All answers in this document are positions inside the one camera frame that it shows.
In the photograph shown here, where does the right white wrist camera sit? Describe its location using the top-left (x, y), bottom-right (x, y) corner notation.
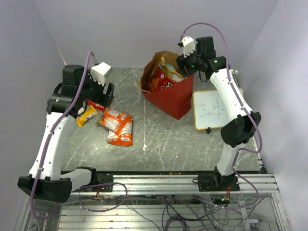
top-left (178, 36), bottom-right (196, 58)

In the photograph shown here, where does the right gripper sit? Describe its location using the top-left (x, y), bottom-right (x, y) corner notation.
top-left (176, 46), bottom-right (203, 78)

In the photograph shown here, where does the aluminium frame rail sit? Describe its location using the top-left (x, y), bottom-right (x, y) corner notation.
top-left (26, 173), bottom-right (280, 196)

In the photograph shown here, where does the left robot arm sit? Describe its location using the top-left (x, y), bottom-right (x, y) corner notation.
top-left (17, 63), bottom-right (115, 203)

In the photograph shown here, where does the red Doritos bag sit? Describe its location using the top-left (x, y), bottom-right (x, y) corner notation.
top-left (148, 67), bottom-right (176, 92)

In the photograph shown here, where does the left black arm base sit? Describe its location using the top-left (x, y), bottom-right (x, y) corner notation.
top-left (97, 172), bottom-right (114, 193)

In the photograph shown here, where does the orange Fox's candy bag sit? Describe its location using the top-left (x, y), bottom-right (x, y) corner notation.
top-left (96, 108), bottom-right (132, 135)

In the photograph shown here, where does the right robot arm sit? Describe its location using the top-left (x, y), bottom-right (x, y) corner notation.
top-left (176, 36), bottom-right (261, 191)

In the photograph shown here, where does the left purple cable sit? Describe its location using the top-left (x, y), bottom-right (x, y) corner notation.
top-left (28, 51), bottom-right (99, 221)

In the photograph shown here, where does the red paper bag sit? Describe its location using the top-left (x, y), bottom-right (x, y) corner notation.
top-left (138, 51), bottom-right (194, 120)

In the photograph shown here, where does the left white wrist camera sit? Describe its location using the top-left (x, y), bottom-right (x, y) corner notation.
top-left (90, 62), bottom-right (112, 86)

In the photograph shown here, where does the brown paper snack bag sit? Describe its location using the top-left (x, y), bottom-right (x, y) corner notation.
top-left (159, 53), bottom-right (184, 83)

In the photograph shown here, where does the small whiteboard with stand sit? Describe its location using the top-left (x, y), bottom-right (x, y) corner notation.
top-left (192, 90), bottom-right (244, 130)

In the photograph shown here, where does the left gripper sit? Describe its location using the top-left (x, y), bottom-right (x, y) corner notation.
top-left (78, 69), bottom-right (115, 107)

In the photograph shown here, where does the yellow snack bar wrapper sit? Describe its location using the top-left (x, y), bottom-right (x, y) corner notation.
top-left (76, 105), bottom-right (98, 127)

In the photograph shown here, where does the small red snack packet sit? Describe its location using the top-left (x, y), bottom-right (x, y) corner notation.
top-left (88, 101), bottom-right (105, 112)

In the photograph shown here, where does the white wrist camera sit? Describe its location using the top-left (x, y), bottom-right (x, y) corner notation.
top-left (178, 36), bottom-right (196, 58)
top-left (90, 62), bottom-right (112, 86)

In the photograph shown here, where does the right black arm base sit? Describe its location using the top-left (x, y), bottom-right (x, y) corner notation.
top-left (192, 173), bottom-right (240, 192)

